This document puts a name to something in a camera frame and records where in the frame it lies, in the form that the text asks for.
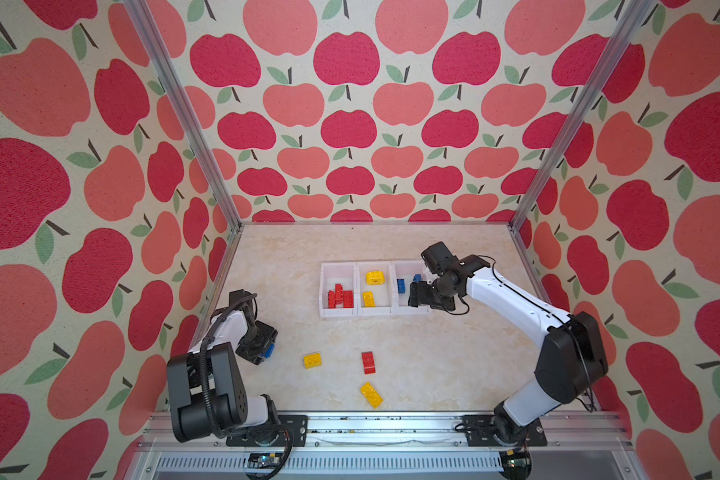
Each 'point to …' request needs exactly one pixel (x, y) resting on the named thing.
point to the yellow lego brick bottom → (372, 395)
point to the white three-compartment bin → (369, 288)
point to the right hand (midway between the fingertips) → (425, 302)
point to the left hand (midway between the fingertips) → (274, 345)
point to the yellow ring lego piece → (375, 278)
